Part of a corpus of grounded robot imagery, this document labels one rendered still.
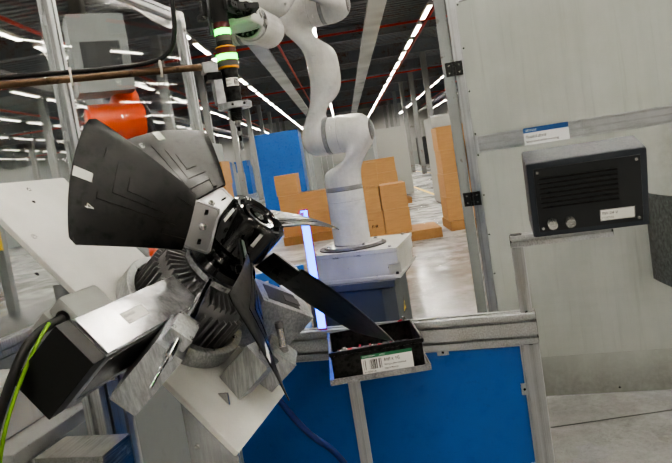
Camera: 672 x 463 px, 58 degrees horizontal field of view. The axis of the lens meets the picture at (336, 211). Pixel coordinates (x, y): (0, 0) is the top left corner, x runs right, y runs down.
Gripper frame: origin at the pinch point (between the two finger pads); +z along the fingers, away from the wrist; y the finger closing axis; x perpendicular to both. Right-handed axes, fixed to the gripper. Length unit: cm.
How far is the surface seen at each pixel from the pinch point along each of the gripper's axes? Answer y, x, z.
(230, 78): -1.0, -14.9, 1.8
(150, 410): 70, -108, -53
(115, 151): 9.7, -27.3, 29.9
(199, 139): 12.4, -25.3, -7.0
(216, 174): 5.8, -33.6, 1.7
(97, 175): 10.5, -30.9, 34.6
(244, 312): -13, -53, 41
